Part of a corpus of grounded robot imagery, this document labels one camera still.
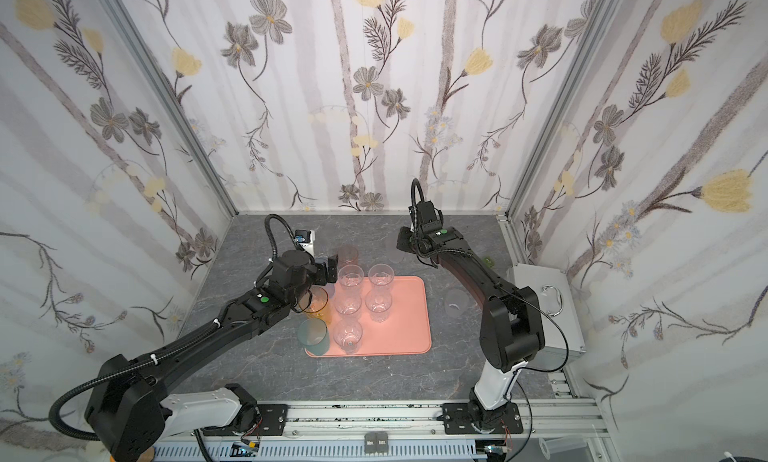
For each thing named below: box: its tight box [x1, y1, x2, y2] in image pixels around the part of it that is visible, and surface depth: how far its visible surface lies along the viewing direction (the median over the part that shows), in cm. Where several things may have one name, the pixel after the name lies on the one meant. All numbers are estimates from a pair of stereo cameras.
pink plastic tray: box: [305, 276, 432, 357], surface depth 92 cm
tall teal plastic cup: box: [297, 318, 330, 356], surface depth 82 cm
